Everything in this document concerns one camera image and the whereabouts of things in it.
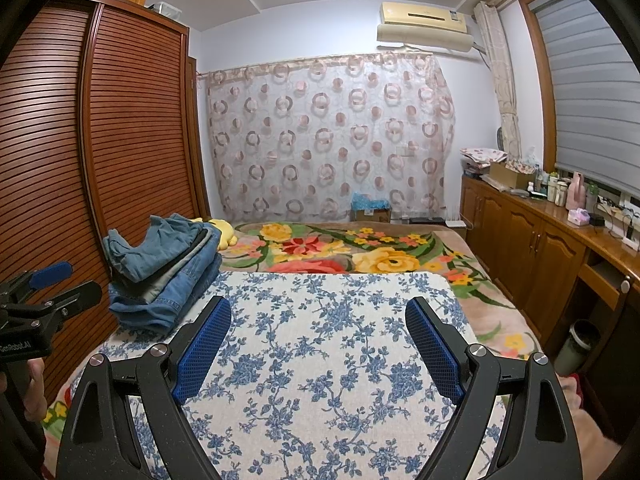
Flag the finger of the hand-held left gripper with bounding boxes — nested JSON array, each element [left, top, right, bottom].
[[0, 261, 73, 302], [0, 280, 103, 325]]

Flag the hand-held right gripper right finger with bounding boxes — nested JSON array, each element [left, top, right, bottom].
[[405, 296, 583, 480]]

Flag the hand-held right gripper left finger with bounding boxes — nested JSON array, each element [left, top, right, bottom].
[[55, 295, 232, 480]]

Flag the grey pants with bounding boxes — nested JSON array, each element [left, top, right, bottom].
[[144, 232, 221, 302]]

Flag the person's left hand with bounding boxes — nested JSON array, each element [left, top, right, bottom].
[[27, 359, 50, 412]]

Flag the stack of folded clothes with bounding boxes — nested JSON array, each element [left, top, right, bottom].
[[108, 240, 224, 333]]

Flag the blue floral bed sheet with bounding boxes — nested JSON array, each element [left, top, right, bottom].
[[67, 270, 511, 480]]

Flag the yellow plush toy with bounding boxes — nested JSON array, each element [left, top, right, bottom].
[[189, 217, 240, 251]]

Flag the wooden sideboard cabinet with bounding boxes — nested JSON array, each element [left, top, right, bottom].
[[460, 174, 640, 357]]

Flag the grey trash bin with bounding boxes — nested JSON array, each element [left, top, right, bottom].
[[555, 319, 601, 377]]

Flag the colourful floral blanket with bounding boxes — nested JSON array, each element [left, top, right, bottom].
[[42, 220, 541, 436]]

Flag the cardboard box with blue bag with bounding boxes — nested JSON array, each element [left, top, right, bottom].
[[350, 192, 393, 224]]

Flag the wooden louvered wardrobe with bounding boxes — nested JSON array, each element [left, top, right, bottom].
[[0, 0, 211, 391]]

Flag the person's leg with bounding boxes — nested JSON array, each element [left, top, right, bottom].
[[557, 374, 626, 456]]

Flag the open cardboard box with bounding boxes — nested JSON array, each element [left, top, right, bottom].
[[489, 160, 538, 189]]

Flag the folded floral cloth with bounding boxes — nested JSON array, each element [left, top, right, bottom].
[[460, 147, 506, 176]]

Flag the row of toiletry bottles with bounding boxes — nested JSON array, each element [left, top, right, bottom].
[[532, 170, 571, 206]]

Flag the pink bottle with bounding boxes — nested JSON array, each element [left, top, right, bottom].
[[566, 171, 584, 209]]

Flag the white power strip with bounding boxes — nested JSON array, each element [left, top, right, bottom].
[[597, 197, 640, 217]]

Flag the circle patterned sheer curtain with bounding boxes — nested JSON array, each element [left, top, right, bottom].
[[197, 52, 458, 223]]

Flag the beige tied curtain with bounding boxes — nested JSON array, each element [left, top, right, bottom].
[[472, 1, 523, 162]]

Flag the grey window blind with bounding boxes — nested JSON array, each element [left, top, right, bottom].
[[527, 0, 640, 197]]

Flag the beige air conditioner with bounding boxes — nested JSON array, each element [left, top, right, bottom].
[[376, 1, 476, 55]]

